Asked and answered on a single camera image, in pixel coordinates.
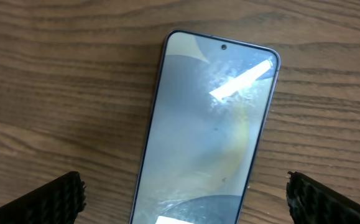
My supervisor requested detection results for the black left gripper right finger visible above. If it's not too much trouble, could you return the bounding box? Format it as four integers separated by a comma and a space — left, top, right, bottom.
286, 171, 360, 224

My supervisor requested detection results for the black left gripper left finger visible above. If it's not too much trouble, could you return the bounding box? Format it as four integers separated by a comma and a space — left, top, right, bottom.
0, 171, 86, 224

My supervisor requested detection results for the blue-framed smartphone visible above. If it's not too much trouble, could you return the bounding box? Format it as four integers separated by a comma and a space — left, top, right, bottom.
130, 30, 281, 224

